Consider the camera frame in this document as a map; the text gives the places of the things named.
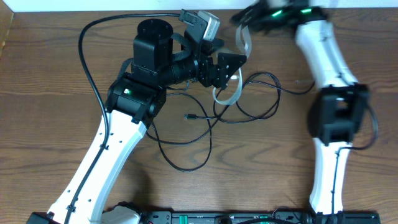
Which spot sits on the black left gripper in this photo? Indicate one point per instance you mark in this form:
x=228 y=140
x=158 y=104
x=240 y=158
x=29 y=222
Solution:
x=206 y=71

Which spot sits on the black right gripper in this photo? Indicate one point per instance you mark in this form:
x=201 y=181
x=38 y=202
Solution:
x=262 y=19

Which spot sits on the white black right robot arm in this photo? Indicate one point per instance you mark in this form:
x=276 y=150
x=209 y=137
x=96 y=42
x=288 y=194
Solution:
x=340 y=120

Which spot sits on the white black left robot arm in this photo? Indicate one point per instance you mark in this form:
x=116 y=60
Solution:
x=161 y=58

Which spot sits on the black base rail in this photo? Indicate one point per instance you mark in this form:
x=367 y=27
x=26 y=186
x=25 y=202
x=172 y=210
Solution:
x=236 y=217

